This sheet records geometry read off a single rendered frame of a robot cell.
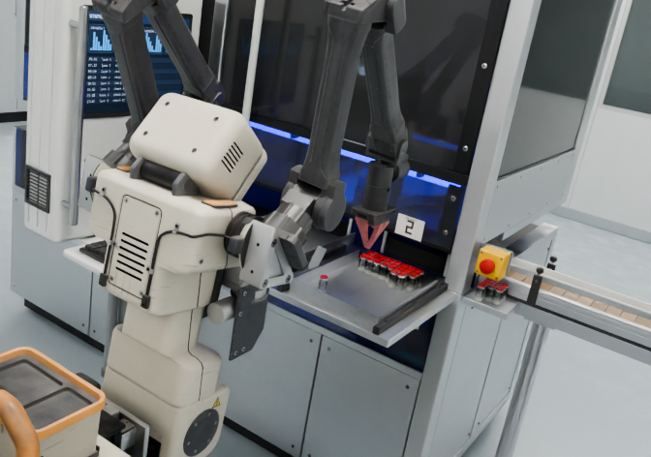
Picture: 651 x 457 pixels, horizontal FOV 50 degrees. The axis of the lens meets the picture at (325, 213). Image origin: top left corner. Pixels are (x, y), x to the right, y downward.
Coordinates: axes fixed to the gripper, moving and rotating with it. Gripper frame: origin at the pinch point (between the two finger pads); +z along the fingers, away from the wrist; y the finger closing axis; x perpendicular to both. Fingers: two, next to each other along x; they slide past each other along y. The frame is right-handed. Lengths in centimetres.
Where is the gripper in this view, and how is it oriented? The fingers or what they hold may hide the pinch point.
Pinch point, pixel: (367, 244)
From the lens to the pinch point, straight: 160.8
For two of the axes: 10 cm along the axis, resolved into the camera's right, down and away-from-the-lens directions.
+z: -1.5, 9.4, 3.1
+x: -8.2, -2.9, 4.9
